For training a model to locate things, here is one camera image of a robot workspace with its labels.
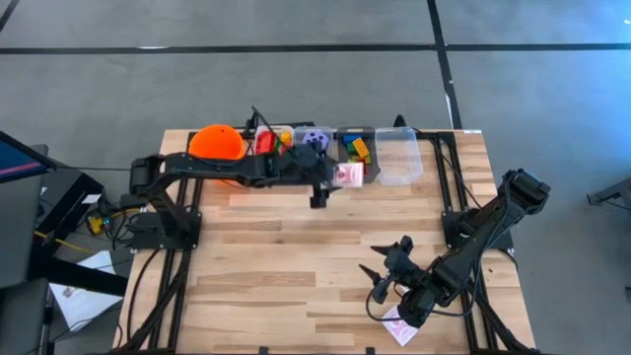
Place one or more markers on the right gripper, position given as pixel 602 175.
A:
pixel 416 291

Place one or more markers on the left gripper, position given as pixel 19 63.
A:
pixel 301 170

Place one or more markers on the small lime green toy brick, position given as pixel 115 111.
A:
pixel 353 160

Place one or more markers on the red toy brick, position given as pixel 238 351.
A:
pixel 365 168
pixel 265 143

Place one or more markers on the purple foam die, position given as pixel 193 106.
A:
pixel 316 138

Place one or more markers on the blue toy brick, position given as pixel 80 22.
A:
pixel 351 138

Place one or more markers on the small yellow toy brick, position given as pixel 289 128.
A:
pixel 285 138

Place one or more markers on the long narrow green toy brick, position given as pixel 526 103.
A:
pixel 277 143

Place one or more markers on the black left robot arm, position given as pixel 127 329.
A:
pixel 207 167

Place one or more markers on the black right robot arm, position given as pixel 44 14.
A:
pixel 488 232

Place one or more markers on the dark grey plastic bin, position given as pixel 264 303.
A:
pixel 345 130

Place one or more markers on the clear plastic bin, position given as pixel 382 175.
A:
pixel 301 133
pixel 399 158

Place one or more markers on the white plastic bin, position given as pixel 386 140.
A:
pixel 261 129

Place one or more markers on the orange pumpkin-face bucket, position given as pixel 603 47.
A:
pixel 217 145

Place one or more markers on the yellow power plug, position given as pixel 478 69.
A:
pixel 95 224

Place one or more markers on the white paper sheet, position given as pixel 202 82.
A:
pixel 81 296

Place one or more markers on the black workstation stand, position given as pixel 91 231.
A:
pixel 20 236

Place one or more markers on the blue screen monitor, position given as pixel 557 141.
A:
pixel 15 163

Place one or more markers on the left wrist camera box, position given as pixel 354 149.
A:
pixel 303 154

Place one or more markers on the black aluminium table frame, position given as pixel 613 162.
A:
pixel 161 296

